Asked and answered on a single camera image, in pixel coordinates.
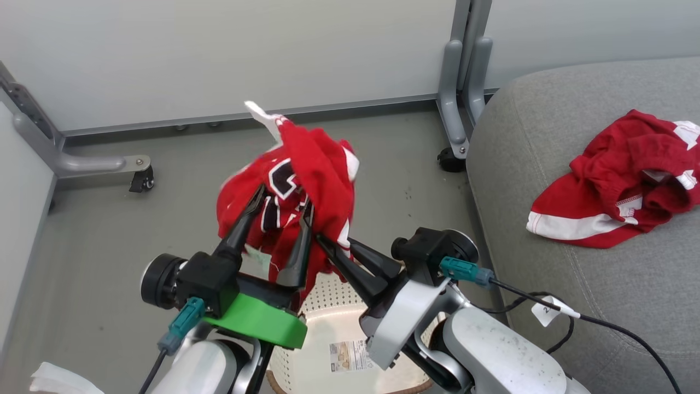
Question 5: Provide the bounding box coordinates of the black caster wheel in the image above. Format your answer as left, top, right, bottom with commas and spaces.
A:
436, 146, 467, 173
129, 165, 155, 194

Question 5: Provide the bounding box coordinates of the red jersey with black letters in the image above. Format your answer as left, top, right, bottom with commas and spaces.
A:
216, 100, 361, 312

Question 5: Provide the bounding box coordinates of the grey fabric sofa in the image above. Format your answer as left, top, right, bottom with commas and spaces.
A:
466, 57, 700, 394

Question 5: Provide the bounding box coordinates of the grey aluminium partition rail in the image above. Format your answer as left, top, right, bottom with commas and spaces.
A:
62, 94, 439, 138

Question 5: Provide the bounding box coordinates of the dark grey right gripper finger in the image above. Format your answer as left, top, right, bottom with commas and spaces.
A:
348, 238, 403, 282
316, 234, 389, 308

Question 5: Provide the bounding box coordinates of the thin black looped cable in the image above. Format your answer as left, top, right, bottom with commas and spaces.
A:
480, 292, 575, 355

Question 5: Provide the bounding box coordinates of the right cable with teal connector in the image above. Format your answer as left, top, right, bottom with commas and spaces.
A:
440, 257, 683, 394

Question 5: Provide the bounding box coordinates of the left cable with teal connector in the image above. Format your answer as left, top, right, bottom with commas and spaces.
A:
138, 297, 206, 394

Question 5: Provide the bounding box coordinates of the red jersey with black lettering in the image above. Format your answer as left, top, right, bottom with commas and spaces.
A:
526, 108, 700, 250

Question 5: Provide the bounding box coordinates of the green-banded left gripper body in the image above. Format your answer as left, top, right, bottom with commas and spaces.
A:
205, 271, 308, 350

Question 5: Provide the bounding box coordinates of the white cable tag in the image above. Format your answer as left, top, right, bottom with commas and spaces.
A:
531, 295, 581, 328

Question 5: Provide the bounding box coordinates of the white perforated laundry basket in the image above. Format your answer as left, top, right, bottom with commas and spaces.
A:
265, 271, 439, 394

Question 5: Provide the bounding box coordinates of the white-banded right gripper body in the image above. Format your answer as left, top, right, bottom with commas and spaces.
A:
358, 274, 454, 370

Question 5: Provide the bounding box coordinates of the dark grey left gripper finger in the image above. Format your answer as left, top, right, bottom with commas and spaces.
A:
213, 183, 267, 264
276, 199, 316, 291

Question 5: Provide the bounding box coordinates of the white crumpled sheet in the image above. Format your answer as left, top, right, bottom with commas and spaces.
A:
30, 361, 106, 394

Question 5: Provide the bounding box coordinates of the paper label sticker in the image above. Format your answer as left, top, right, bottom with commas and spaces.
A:
329, 339, 378, 373

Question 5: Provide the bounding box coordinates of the cable with teal connector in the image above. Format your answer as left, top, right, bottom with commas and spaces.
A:
138, 297, 206, 394
440, 257, 683, 394

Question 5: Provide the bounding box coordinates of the grey partition foot bracket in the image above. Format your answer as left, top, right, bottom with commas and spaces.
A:
465, 36, 493, 124
437, 39, 470, 160
13, 112, 151, 179

